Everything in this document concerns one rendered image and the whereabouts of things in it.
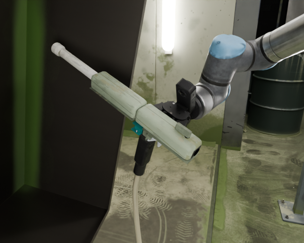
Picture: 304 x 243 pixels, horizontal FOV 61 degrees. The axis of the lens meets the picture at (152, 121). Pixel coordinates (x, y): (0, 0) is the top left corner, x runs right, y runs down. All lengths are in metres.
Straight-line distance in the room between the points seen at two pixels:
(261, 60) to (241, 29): 1.49
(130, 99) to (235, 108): 1.88
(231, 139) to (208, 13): 1.13
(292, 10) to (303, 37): 6.48
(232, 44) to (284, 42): 0.13
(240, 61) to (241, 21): 1.54
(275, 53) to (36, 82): 0.73
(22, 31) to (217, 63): 0.58
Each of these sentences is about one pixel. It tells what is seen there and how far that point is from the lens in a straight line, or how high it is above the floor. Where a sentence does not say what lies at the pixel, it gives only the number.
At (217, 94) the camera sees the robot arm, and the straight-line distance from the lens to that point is 0.78.
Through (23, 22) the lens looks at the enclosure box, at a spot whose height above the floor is 1.11.
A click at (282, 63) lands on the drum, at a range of 2.84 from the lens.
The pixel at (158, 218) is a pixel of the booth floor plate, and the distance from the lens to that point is 1.61.
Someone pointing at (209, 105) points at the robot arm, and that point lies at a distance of 0.73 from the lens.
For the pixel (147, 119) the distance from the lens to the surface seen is 0.54.
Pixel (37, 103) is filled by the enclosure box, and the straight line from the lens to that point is 0.94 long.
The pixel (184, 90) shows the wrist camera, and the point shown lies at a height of 0.96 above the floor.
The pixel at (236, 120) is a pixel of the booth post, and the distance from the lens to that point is 2.44.
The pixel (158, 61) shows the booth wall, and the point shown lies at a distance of 2.40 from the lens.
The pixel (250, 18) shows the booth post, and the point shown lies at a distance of 2.30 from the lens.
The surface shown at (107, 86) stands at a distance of 0.61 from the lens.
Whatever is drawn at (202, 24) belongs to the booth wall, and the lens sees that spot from 2.31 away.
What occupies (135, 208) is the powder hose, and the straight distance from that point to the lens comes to 0.80.
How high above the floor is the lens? 1.11
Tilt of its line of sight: 21 degrees down
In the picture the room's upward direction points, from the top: straight up
